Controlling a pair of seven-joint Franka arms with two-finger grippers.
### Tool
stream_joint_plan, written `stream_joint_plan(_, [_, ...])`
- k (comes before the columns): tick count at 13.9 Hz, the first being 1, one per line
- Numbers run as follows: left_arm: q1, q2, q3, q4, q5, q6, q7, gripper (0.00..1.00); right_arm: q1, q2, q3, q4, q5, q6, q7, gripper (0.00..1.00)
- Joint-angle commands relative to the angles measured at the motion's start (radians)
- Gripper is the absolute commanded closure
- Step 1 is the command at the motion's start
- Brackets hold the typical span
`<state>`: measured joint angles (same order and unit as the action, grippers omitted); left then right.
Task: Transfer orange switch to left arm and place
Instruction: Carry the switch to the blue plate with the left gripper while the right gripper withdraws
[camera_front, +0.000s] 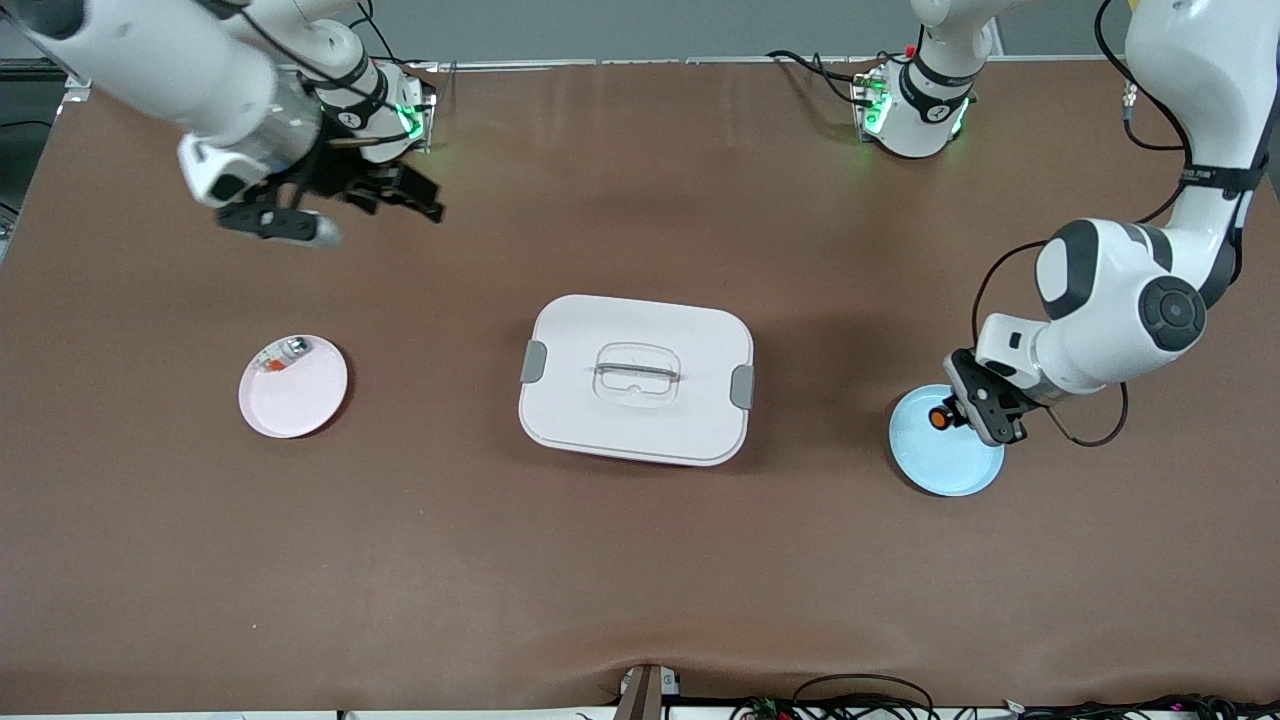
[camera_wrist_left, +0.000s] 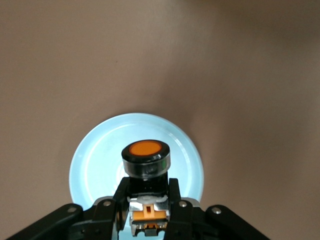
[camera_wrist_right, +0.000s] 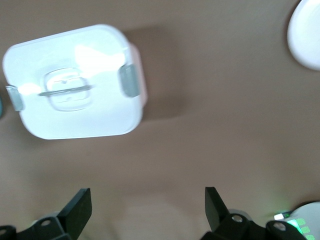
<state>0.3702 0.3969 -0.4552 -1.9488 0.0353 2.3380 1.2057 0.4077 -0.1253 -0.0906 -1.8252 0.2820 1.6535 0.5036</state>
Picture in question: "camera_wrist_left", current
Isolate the light blue round plate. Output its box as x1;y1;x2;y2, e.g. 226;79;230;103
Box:
68;112;205;240

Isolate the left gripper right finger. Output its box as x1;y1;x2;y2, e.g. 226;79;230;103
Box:
165;177;272;240

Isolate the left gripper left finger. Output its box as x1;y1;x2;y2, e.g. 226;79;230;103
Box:
8;177;131;240

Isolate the orange push button switch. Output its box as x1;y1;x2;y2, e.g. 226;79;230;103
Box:
121;139;172;237

